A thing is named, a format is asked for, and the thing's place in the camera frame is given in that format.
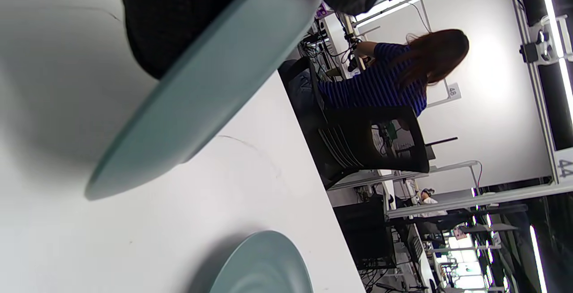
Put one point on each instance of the white ceiling light strip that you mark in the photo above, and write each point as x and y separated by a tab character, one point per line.
551	24

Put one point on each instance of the white number tag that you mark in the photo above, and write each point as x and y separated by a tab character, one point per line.
453	91
565	167

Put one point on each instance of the person's left hand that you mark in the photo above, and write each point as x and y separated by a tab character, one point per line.
179	11

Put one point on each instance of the teal plate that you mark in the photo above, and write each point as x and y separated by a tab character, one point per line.
264	270
215	87

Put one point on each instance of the black office chair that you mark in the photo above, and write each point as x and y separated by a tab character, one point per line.
349	150

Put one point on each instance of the black equipment case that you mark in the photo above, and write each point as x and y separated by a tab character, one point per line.
365	226

